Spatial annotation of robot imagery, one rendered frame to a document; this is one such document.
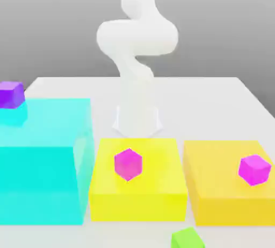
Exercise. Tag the small green cube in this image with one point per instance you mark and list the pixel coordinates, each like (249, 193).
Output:
(187, 239)

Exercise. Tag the large cyan box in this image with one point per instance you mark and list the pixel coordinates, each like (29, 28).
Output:
(38, 166)

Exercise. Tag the small purple cube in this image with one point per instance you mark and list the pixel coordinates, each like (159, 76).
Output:
(10, 95)

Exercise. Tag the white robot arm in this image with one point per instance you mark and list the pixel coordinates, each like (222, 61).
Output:
(137, 37)

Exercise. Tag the small magenta cube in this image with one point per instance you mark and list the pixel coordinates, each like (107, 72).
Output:
(254, 170)

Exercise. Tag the small pink cube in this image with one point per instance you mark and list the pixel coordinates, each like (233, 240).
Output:
(128, 165)

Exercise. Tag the large orange box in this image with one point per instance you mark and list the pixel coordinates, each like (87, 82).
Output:
(219, 187)

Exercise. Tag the large yellow box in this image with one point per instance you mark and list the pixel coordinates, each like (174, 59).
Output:
(154, 187)

